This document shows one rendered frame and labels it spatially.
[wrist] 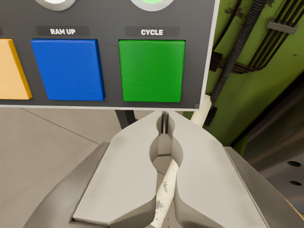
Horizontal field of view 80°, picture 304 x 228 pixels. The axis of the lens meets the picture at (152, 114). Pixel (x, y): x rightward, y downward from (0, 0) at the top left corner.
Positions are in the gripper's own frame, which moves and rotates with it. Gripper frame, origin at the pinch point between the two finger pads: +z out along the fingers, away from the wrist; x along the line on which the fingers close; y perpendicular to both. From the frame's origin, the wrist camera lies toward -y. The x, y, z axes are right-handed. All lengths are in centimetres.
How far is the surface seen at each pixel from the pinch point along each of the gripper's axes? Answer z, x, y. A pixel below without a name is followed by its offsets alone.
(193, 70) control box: 11.1, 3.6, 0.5
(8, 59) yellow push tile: 10.1, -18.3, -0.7
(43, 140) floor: 84, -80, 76
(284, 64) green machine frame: 35.0, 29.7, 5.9
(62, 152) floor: 77, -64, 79
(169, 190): 21.0, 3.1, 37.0
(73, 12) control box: 11.1, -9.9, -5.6
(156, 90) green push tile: 10.3, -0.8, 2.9
